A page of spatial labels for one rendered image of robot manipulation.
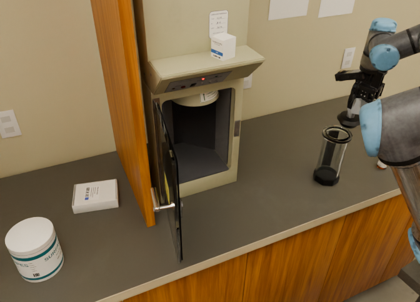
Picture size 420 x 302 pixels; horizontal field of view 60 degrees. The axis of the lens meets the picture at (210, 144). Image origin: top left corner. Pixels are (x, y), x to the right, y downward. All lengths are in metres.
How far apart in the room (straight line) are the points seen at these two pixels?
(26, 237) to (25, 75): 0.61
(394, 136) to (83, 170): 1.20
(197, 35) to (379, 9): 1.28
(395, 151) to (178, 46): 0.63
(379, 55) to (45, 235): 1.08
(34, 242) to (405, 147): 0.98
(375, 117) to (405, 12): 1.56
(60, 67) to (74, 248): 0.66
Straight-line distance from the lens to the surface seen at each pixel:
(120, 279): 1.21
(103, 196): 1.41
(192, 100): 1.21
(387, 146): 0.84
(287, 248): 1.48
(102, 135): 1.67
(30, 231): 1.21
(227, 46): 1.05
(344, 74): 1.38
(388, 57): 1.17
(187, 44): 1.09
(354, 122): 1.44
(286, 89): 1.97
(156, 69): 1.01
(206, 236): 1.28
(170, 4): 1.04
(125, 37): 0.94
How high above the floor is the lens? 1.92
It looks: 36 degrees down
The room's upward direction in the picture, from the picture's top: 1 degrees clockwise
